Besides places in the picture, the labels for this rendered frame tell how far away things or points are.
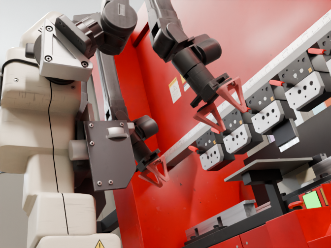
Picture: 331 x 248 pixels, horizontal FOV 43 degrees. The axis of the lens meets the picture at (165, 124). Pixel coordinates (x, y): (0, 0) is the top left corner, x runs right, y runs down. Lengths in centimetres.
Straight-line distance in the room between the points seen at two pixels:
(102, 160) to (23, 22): 438
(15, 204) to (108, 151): 439
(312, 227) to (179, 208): 130
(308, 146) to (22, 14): 372
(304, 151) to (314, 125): 15
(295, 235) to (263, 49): 87
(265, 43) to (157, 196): 100
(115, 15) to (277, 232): 64
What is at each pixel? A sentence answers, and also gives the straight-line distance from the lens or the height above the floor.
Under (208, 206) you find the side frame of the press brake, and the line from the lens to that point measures 237.
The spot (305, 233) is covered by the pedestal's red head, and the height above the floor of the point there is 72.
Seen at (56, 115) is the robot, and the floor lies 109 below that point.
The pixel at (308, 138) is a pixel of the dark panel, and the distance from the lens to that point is 223.
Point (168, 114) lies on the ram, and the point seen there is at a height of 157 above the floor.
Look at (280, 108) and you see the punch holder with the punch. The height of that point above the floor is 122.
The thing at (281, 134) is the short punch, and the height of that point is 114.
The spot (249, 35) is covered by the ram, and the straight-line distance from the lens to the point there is 178.
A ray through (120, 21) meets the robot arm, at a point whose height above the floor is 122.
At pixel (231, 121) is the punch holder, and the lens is 182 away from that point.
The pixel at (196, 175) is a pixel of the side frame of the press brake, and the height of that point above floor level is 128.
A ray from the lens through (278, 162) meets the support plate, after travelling 143.
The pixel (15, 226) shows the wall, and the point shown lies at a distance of 519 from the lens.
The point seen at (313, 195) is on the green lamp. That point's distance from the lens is 119.
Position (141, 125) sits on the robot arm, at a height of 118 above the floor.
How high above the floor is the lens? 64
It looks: 23 degrees up
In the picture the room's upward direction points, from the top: 14 degrees counter-clockwise
